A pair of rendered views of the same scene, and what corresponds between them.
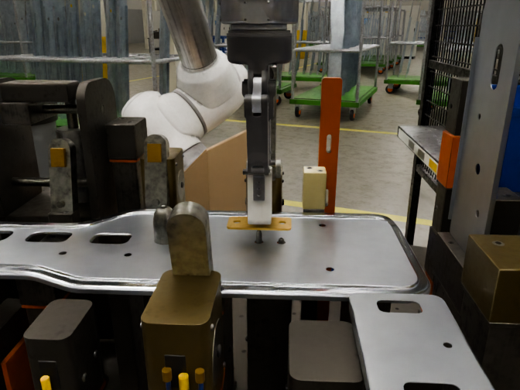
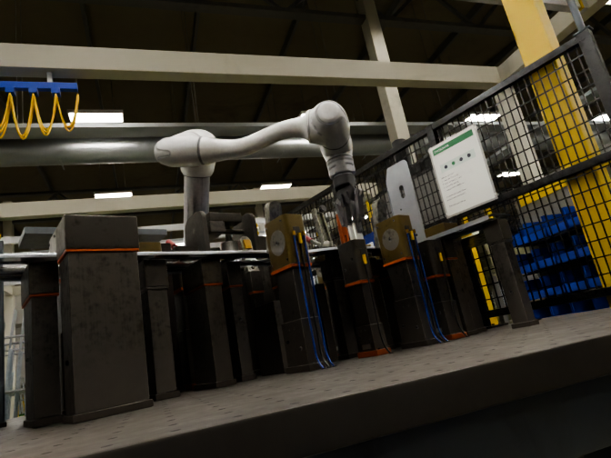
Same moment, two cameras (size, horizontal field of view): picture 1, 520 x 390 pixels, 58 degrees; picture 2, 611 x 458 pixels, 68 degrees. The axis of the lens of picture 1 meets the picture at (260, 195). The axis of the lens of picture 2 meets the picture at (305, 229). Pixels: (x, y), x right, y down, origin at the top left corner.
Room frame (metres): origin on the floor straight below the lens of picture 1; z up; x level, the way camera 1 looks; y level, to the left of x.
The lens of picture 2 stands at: (-0.38, 1.07, 0.74)
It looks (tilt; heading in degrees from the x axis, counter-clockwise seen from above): 15 degrees up; 317
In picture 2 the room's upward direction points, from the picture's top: 11 degrees counter-clockwise
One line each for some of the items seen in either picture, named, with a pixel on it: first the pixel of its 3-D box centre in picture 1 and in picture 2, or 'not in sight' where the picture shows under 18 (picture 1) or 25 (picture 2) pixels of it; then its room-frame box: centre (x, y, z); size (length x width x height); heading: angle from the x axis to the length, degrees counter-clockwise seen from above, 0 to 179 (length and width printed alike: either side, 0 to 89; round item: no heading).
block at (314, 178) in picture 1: (310, 273); not in sight; (0.69, -0.08, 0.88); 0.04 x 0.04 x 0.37; 87
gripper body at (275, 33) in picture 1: (259, 69); (345, 189); (0.56, 0.00, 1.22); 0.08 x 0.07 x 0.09; 177
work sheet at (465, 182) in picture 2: not in sight; (461, 172); (0.44, -0.55, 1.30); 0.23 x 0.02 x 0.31; 177
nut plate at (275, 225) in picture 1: (259, 220); not in sight; (0.56, 0.00, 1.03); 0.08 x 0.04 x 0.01; 87
